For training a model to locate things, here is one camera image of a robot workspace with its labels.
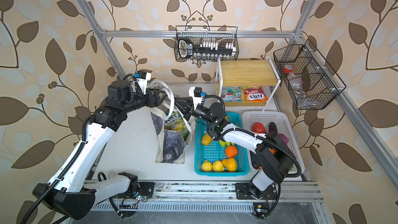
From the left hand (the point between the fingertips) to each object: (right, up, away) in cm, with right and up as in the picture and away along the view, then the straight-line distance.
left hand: (163, 90), depth 67 cm
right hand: (+5, -5, -2) cm, 7 cm away
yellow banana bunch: (+30, -29, +18) cm, 45 cm away
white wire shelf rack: (+39, +4, +9) cm, 40 cm away
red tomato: (+50, -21, +23) cm, 58 cm away
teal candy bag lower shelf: (+34, -1, +22) cm, 40 cm away
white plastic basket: (+69, -25, +30) cm, 79 cm away
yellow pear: (+31, -36, +10) cm, 49 cm away
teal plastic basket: (+27, -37, +17) cm, 48 cm away
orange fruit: (+32, -32, +14) cm, 47 cm away
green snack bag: (+2, -17, +17) cm, 24 cm away
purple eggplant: (+60, -22, +26) cm, 69 cm away
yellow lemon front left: (+19, -38, +11) cm, 44 cm away
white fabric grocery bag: (+1, -27, +9) cm, 29 cm away
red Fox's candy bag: (+47, -1, +22) cm, 52 cm away
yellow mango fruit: (+19, -27, +19) cm, 38 cm away
